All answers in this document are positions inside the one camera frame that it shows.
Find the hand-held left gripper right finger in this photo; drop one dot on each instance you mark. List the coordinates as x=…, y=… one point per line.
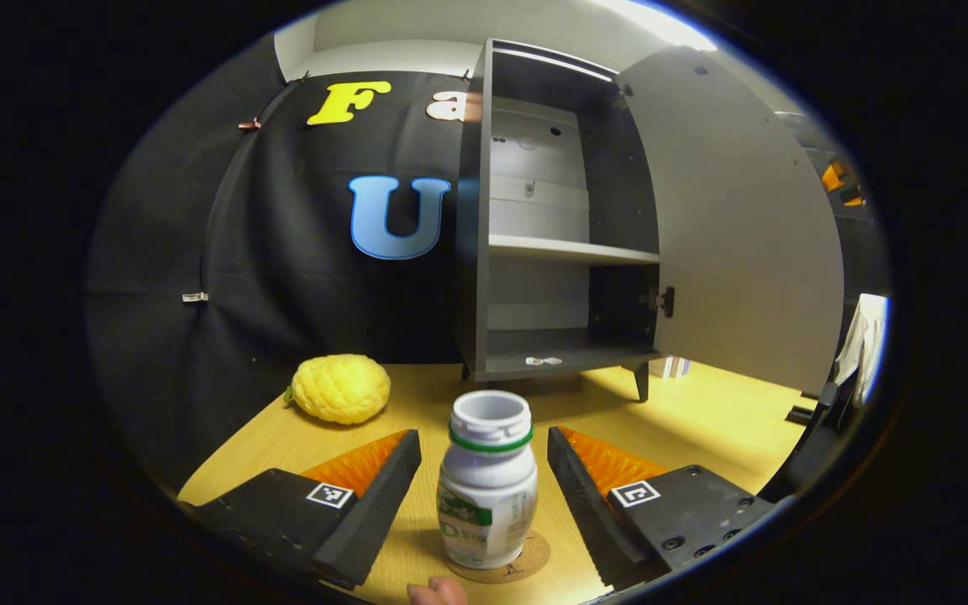
x=589, y=521

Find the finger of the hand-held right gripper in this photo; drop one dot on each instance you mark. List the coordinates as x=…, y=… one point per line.
x=854, y=200
x=833, y=178

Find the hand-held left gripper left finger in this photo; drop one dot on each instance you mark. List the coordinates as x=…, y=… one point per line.
x=375, y=521

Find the round cork coaster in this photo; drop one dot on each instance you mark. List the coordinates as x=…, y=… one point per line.
x=534, y=555

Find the cream cabinet door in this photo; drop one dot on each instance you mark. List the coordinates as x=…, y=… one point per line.
x=744, y=235

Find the dark grey cabinet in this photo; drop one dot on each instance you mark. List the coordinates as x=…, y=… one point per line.
x=471, y=252

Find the grey cabinet shelf board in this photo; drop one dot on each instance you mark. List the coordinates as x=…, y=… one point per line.
x=568, y=249

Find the bumpy yellow lemon toy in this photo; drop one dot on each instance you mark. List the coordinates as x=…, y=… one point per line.
x=341, y=388

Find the white cloth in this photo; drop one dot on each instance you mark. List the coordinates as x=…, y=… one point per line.
x=866, y=344

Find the beige spine book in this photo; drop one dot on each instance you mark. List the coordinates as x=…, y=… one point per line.
x=669, y=367

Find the lavender spine book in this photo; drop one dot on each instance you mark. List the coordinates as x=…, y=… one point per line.
x=682, y=366

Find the white cloth clip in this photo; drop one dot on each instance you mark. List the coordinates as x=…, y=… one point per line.
x=195, y=297

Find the black backdrop cloth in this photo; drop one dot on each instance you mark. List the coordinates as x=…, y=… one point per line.
x=265, y=252

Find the pink cloth clip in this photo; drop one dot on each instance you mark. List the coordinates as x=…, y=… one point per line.
x=249, y=124

